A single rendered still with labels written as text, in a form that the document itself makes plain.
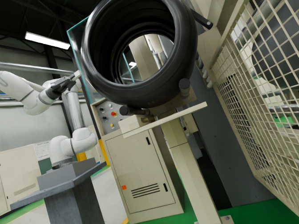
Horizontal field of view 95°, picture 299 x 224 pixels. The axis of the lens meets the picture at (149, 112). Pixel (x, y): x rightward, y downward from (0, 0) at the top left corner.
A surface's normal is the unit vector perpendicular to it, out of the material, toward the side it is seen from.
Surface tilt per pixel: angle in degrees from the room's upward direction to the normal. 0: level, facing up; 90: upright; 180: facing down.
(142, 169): 90
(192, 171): 90
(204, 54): 90
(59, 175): 90
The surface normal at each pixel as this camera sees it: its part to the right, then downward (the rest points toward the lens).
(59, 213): -0.12, -0.09
